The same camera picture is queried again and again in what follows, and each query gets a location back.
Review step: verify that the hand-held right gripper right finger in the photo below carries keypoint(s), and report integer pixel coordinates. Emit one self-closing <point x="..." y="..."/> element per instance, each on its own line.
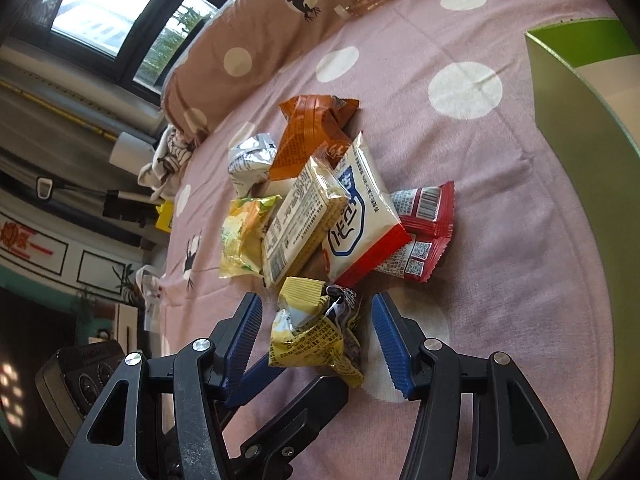
<point x="392" y="345"/>

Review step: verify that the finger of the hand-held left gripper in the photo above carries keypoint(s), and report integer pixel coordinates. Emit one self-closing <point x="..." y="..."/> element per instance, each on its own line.
<point x="300" y="410"/>
<point x="255" y="376"/>

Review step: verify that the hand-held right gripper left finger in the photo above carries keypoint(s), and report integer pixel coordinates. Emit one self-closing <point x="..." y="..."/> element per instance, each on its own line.
<point x="245" y="340"/>

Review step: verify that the yellow black snack packet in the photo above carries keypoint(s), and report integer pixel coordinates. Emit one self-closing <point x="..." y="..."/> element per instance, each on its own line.
<point x="310" y="345"/>

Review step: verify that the clear cracker packet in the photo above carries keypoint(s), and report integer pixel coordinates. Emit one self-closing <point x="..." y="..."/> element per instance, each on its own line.
<point x="300" y="220"/>

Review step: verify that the white blue red snack packet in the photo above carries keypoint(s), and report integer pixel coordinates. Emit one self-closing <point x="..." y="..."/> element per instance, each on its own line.
<point x="365" y="210"/>

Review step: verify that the green cardboard box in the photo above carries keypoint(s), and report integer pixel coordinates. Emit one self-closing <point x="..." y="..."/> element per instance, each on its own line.
<point x="575" y="110"/>

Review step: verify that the yellow green snack packet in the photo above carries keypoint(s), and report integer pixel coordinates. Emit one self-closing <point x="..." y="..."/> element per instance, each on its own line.
<point x="240" y="235"/>

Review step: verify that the white plastic bag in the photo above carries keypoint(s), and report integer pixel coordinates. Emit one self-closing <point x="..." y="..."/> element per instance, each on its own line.
<point x="150" y="295"/>

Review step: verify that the pink polka-dot blanket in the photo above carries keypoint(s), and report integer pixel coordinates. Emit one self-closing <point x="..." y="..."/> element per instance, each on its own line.
<point x="500" y="260"/>

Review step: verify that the yellow bag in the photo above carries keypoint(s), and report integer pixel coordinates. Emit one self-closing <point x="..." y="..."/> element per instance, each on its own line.
<point x="164" y="217"/>

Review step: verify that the silver white snack packet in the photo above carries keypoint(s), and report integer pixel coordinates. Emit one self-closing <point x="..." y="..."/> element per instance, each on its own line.
<point x="250" y="160"/>

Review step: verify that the striped white cloth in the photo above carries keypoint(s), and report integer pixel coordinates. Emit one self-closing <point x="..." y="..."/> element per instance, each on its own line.
<point x="165" y="165"/>

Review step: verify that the orange snack packet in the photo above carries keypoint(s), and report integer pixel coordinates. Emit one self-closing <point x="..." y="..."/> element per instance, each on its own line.
<point x="305" y="135"/>

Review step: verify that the white paper roll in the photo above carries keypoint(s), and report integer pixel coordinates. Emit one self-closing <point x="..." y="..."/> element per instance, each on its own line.
<point x="130" y="152"/>

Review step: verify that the black-framed window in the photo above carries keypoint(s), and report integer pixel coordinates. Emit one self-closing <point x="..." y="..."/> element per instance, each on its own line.
<point x="100" y="10"/>

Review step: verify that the red wall poster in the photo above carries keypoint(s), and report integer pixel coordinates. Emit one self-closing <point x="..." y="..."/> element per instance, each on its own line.
<point x="25" y="245"/>

